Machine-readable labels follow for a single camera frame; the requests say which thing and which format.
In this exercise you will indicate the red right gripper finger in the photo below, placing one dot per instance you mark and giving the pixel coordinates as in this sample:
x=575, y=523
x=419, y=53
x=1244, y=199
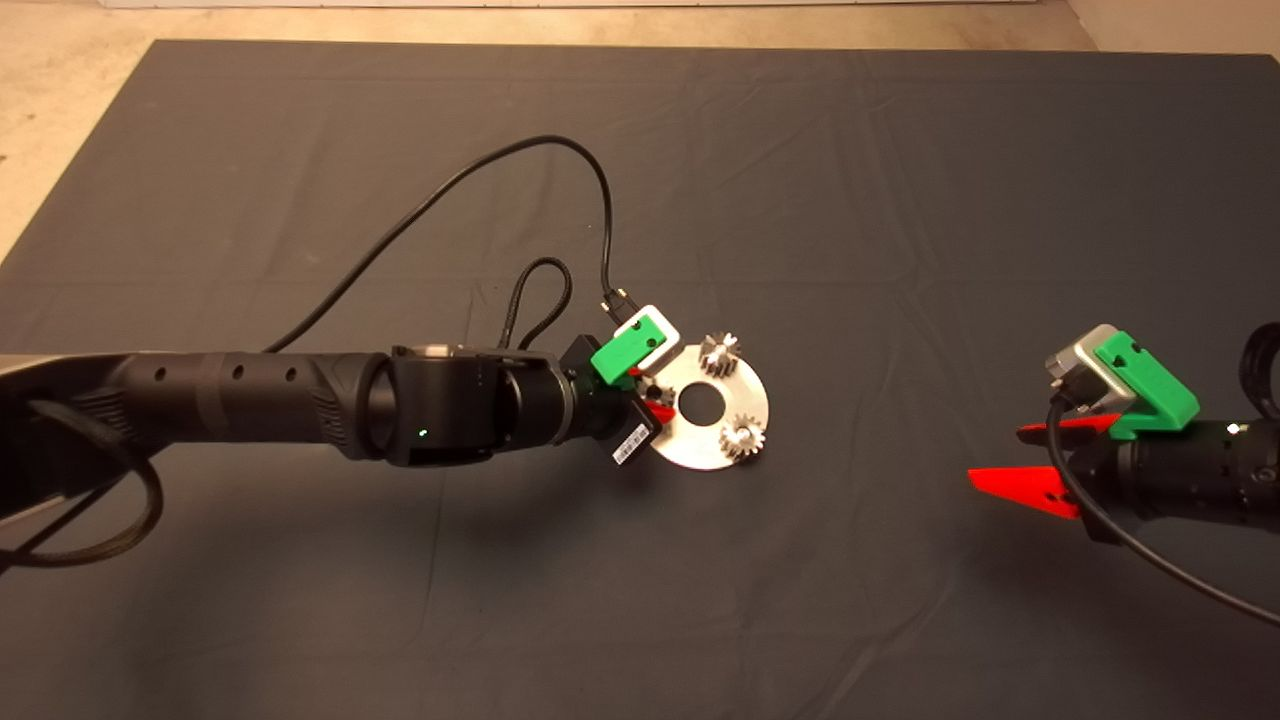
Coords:
x=1030, y=490
x=1070, y=430

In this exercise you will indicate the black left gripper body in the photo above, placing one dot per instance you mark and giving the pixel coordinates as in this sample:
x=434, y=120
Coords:
x=610, y=420

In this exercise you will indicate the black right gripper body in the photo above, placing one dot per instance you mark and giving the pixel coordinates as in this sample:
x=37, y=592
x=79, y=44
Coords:
x=1180, y=480

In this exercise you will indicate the steel planetary gear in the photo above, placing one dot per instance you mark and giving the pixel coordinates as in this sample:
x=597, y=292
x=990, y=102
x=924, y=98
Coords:
x=735, y=440
x=712, y=362
x=652, y=388

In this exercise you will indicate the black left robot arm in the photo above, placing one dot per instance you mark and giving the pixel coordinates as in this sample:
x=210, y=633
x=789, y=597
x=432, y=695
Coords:
x=250, y=400

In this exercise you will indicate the round metal carrier plate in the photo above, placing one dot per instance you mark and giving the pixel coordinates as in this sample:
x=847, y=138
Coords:
x=700, y=450

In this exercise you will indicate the dark grey table cloth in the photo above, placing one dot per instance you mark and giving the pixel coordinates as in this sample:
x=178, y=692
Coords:
x=800, y=150

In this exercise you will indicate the green left camera mount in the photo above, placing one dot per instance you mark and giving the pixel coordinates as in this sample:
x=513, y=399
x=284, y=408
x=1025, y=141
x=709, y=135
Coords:
x=625, y=355

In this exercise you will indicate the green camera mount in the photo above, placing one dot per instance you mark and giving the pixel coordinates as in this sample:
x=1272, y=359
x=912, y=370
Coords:
x=625, y=355
x=1155, y=390

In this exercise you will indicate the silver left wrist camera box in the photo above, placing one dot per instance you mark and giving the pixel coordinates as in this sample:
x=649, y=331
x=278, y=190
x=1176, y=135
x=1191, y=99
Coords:
x=665, y=335

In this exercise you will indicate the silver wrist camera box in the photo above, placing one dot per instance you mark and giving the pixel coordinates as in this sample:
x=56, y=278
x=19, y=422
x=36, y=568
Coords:
x=665, y=335
x=1085, y=365

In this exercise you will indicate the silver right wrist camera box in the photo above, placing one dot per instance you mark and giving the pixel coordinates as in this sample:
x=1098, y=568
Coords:
x=1085, y=365

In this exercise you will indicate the green right camera mount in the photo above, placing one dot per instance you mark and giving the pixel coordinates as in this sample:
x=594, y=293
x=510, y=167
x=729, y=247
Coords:
x=1155, y=390

